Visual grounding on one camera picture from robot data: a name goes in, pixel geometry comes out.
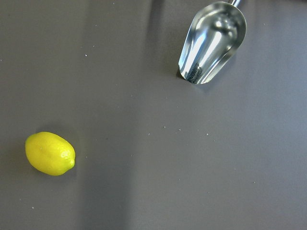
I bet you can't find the shiny metal scoop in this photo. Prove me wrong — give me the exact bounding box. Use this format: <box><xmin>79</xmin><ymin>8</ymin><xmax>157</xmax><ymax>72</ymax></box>
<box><xmin>178</xmin><ymin>0</ymin><xmax>247</xmax><ymax>84</ymax></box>

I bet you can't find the yellow lemon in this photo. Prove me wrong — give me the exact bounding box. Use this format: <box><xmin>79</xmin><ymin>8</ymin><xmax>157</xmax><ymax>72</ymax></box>
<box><xmin>25</xmin><ymin>132</ymin><xmax>76</xmax><ymax>176</ymax></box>

